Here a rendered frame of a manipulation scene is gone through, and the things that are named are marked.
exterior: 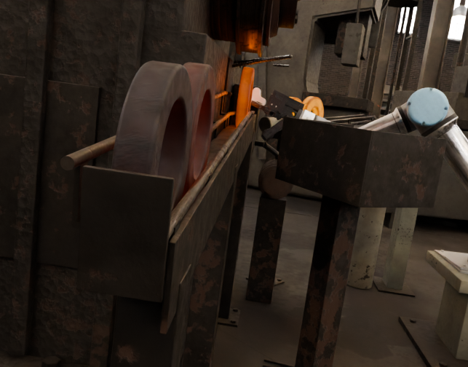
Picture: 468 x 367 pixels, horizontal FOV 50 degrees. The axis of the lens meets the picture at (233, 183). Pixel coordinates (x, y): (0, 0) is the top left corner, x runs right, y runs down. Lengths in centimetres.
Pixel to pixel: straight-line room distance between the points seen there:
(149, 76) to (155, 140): 6
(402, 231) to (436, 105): 85
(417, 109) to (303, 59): 270
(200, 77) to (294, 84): 364
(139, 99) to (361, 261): 193
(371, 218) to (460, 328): 65
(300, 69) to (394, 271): 231
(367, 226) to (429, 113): 78
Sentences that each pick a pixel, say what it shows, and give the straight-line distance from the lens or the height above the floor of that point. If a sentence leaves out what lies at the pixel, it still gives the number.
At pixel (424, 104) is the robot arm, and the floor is 80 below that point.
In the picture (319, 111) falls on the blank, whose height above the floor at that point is 74.
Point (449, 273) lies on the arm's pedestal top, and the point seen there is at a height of 29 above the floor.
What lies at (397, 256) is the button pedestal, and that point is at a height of 16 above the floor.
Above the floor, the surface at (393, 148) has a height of 69.
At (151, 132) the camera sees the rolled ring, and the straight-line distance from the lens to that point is 41.
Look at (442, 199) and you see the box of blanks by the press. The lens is 385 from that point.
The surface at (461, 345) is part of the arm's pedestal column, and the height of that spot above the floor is 7.
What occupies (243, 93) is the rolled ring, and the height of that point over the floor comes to 76.
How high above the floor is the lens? 74
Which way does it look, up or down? 9 degrees down
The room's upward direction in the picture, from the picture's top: 8 degrees clockwise
